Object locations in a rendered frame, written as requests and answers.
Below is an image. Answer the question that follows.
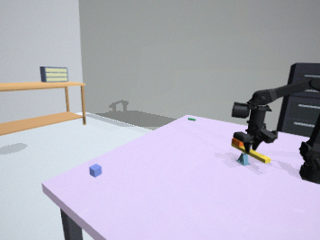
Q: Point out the small blue cube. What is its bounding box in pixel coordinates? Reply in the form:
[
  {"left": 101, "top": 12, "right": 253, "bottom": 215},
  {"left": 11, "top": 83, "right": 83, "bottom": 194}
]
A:
[{"left": 89, "top": 164, "right": 102, "bottom": 178}]

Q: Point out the yellow bar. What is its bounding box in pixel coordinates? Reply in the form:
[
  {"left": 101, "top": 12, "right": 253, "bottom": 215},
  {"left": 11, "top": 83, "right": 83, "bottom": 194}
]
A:
[{"left": 231, "top": 138, "right": 271, "bottom": 164}]

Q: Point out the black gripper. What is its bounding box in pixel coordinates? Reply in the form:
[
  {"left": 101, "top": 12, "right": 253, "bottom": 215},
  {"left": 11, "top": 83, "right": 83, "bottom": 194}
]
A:
[{"left": 233, "top": 119, "right": 266, "bottom": 153}]

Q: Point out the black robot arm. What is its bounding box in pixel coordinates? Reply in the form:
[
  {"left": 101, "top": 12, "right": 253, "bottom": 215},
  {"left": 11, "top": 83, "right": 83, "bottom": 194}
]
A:
[{"left": 231, "top": 76, "right": 320, "bottom": 184}]

